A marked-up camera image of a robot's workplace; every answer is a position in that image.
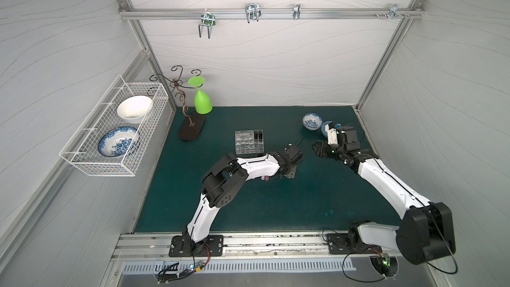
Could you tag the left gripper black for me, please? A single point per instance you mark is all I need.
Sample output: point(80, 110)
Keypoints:
point(291, 157)

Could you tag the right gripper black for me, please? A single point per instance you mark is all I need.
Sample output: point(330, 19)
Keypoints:
point(325, 149)

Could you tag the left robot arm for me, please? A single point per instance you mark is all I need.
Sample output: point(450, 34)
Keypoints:
point(225, 179)

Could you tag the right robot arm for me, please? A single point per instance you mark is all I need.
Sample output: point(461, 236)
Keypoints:
point(426, 231)

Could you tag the clear acrylic lipstick organizer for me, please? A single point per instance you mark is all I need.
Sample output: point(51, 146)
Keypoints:
point(244, 143)

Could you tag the light blue bowl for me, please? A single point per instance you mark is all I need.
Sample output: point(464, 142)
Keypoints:
point(324, 127)

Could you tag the blue floral bowl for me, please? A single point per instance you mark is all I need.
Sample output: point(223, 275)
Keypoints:
point(312, 121)

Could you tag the green plastic goblet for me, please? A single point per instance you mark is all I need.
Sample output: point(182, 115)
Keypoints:
point(202, 101)

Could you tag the round floor port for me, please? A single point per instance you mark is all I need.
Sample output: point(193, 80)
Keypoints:
point(386, 266)

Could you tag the metal clip hook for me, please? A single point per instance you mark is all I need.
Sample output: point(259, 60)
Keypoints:
point(296, 12)

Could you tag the metal double hook middle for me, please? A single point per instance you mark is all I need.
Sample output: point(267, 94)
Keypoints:
point(253, 12)

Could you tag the metal double hook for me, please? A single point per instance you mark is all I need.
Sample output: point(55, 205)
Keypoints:
point(253, 12)
point(208, 21)

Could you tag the metal hook right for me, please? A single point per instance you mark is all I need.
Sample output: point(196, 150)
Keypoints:
point(393, 13)

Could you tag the white bowl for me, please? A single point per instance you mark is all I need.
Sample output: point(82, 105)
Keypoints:
point(134, 109)

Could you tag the metal double hook left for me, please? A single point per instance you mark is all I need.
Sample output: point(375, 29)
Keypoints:
point(208, 21)

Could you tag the blue floral plate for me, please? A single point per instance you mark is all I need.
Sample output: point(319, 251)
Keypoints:
point(118, 142)

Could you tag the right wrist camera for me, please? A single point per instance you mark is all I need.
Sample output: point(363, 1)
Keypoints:
point(333, 133)

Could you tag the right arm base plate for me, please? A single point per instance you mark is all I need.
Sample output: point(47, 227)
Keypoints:
point(344, 243)

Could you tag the white cable duct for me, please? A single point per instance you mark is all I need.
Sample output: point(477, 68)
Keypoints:
point(218, 266)

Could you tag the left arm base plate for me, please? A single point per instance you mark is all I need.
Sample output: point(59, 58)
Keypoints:
point(184, 246)

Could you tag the copper wire stand black base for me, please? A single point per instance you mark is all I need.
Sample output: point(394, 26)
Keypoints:
point(192, 122)

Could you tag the aluminium cross rail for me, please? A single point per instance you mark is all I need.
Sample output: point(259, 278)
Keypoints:
point(128, 13)

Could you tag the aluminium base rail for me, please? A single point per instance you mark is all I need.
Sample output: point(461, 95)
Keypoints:
point(237, 245)

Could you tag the white wire basket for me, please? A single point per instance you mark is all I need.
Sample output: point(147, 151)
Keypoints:
point(81, 151)

